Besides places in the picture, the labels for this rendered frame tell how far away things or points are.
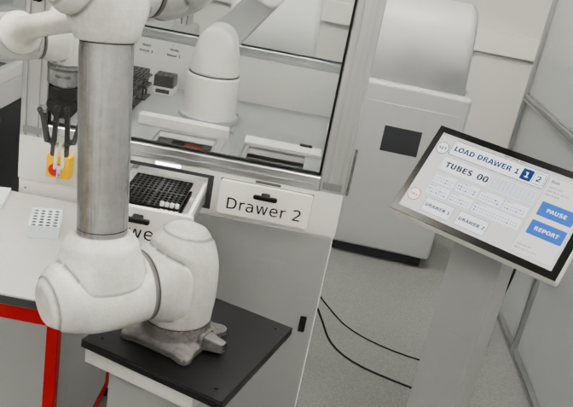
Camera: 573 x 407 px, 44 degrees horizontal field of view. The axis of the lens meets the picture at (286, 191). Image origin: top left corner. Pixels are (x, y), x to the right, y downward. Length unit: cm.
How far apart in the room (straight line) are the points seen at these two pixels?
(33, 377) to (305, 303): 89
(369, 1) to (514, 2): 344
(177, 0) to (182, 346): 73
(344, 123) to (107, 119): 95
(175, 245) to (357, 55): 87
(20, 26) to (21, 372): 85
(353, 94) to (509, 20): 344
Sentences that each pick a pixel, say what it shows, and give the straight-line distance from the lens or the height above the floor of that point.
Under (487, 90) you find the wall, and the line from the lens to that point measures 552.
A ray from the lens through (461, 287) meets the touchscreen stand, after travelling 223.
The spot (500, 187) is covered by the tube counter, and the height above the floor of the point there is 111.
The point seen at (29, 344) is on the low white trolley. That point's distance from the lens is 191.
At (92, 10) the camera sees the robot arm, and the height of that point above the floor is 150.
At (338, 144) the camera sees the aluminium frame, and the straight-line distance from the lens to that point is 215.
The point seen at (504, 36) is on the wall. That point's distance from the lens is 542.
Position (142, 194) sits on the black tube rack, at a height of 90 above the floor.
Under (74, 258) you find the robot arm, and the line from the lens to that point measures 142.
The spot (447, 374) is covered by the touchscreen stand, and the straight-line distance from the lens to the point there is 235.
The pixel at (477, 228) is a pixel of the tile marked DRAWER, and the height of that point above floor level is 100.
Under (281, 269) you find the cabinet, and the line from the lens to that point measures 231.
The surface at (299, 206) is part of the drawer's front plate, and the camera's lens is 220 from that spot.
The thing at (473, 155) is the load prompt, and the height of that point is 115.
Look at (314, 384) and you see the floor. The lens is 296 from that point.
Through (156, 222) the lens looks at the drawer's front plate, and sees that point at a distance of 193.
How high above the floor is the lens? 171
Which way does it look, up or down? 21 degrees down
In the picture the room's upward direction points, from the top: 11 degrees clockwise
